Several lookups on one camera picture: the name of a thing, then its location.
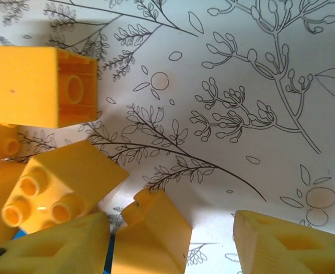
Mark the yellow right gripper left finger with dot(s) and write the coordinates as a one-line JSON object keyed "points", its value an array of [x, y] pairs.
{"points": [[50, 251]]}

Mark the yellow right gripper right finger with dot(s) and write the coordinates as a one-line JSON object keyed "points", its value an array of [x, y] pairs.
{"points": [[270, 245]]}

